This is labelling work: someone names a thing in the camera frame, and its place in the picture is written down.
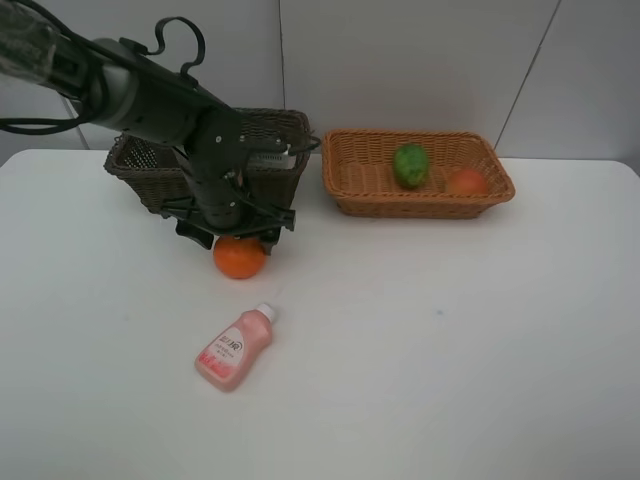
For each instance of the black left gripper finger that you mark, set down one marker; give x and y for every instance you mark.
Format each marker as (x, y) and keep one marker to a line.
(269, 239)
(194, 233)

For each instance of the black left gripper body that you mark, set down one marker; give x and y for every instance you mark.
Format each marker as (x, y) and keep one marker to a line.
(234, 218)

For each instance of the orange mandarin fruit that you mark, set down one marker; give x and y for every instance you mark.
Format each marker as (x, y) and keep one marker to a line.
(239, 259)

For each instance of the pink lotion bottle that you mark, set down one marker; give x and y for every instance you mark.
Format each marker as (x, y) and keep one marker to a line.
(227, 359)

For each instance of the red orange peach fruit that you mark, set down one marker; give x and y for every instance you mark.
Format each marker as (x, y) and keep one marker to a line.
(466, 182)

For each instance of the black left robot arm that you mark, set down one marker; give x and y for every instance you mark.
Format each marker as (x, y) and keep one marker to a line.
(116, 84)

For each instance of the dark brown wicker basket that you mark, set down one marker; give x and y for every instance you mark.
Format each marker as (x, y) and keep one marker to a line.
(152, 171)

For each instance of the orange wicker basket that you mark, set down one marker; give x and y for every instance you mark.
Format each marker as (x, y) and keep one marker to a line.
(358, 174)

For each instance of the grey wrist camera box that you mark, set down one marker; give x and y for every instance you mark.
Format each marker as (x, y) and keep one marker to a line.
(271, 156)

